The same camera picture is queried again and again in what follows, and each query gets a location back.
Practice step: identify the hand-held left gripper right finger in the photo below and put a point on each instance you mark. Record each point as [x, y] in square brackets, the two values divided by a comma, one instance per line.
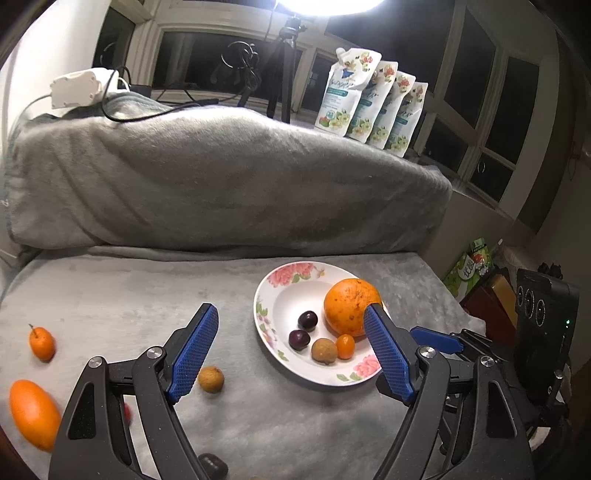
[388, 355]

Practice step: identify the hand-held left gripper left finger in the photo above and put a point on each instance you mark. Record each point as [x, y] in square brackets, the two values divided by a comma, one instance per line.
[194, 355]

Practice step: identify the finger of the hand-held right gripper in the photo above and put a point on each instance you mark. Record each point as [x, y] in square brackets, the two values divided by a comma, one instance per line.
[436, 337]

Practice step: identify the brown longan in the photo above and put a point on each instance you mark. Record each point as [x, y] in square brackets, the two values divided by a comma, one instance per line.
[211, 379]
[323, 350]

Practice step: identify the small kumquat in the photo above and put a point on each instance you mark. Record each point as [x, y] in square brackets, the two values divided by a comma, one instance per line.
[345, 347]

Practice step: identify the large rough-skinned orange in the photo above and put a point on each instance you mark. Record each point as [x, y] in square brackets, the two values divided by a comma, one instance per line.
[351, 307]

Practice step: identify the dark purple plum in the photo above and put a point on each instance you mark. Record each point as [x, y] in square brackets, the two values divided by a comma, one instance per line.
[213, 465]
[298, 339]
[308, 320]

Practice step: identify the small red fruit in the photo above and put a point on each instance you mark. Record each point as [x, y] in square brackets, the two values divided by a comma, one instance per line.
[128, 413]

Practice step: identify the white floral plate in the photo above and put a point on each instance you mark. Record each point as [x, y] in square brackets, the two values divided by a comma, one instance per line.
[286, 314]

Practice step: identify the small mandarin with stem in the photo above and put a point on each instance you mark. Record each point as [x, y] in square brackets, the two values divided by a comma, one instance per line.
[42, 345]

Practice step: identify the smooth orange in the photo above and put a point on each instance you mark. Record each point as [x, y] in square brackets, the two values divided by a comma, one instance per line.
[33, 413]

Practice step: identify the brown cardboard box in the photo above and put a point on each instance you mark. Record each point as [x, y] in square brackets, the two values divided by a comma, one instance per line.
[489, 304]

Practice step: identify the green printed package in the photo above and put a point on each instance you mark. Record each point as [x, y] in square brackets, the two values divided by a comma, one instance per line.
[471, 267]

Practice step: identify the grey fleece blanket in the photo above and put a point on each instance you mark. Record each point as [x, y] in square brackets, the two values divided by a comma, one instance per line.
[231, 184]

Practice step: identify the floral refill pouch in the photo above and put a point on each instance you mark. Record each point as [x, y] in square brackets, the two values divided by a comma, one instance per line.
[401, 110]
[381, 99]
[346, 92]
[415, 120]

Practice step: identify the black power adapter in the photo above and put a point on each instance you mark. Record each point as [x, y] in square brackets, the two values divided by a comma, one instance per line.
[138, 88]

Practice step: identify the white power strip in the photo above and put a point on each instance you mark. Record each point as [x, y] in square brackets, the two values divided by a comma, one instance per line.
[76, 87]

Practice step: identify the black tripod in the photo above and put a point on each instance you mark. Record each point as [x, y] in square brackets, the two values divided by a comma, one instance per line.
[281, 60]

